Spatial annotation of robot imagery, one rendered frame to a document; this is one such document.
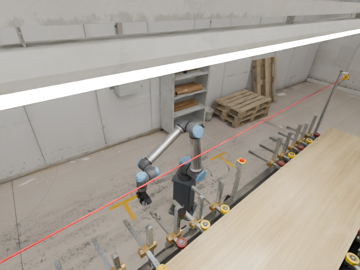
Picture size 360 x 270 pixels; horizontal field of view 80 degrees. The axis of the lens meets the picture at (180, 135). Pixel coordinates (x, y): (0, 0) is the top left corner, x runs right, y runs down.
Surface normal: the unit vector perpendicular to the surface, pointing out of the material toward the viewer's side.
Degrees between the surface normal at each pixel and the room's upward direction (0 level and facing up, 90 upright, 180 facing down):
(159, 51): 61
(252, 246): 0
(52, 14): 90
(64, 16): 90
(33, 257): 0
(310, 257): 0
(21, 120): 90
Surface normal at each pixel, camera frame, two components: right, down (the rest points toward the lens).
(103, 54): 0.58, -0.04
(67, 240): 0.03, -0.84
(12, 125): 0.59, 0.44
